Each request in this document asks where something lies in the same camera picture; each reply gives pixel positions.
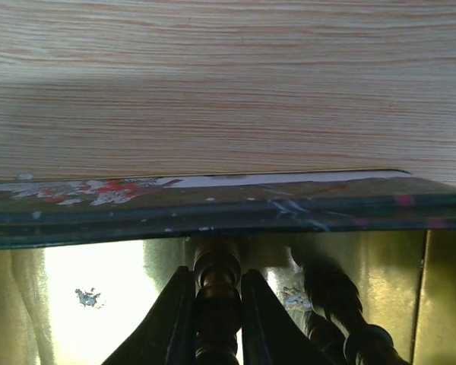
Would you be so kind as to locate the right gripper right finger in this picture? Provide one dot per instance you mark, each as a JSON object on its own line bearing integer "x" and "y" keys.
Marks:
{"x": 269, "y": 335}

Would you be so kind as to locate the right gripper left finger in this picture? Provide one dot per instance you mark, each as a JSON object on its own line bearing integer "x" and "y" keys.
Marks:
{"x": 166, "y": 335}

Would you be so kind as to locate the dark chess piece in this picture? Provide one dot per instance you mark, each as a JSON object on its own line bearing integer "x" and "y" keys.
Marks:
{"x": 218, "y": 306}
{"x": 337, "y": 324}

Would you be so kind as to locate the gold tin lid tray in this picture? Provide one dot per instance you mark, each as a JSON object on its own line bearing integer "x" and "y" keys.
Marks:
{"x": 345, "y": 267}

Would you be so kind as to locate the dark chess piece lying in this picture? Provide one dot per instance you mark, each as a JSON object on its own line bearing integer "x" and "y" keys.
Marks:
{"x": 337, "y": 324}

